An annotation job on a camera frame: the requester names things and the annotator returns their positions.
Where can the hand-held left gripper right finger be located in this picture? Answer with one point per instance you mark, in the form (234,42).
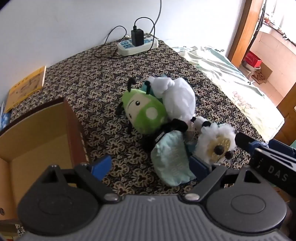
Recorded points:
(197,167)

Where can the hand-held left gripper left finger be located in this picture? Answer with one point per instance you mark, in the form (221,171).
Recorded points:
(101,165)

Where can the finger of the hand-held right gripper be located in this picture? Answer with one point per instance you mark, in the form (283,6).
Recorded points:
(245,140)

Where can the white fluffy plush toy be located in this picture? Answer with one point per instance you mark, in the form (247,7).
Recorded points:
(208,143)

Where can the light blue soft packet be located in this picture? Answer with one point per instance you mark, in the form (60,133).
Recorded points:
(171,157)

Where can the light green quilt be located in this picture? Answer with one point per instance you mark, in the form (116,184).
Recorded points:
(231,76)

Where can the small brown cardboard box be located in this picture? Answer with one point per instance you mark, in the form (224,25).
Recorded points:
(262,75)

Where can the green round plush toy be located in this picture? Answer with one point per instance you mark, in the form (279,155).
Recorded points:
(143,111)

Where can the white crumpled bag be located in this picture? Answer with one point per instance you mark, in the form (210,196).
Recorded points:
(178,99)

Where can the red box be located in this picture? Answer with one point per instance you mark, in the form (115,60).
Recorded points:
(252,59)

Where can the brown floral patterned blanket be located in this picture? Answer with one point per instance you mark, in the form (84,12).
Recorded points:
(92,76)

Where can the blue white patterned item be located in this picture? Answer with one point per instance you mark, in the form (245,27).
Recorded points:
(3,120)

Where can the yellow book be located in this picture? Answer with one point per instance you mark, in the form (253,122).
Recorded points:
(25,85)

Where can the white power strip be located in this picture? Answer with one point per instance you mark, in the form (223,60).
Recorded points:
(148,47)

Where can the black charger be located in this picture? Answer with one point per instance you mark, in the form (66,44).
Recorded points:
(137,38)

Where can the wooden door frame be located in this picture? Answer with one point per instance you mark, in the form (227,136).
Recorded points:
(245,30)

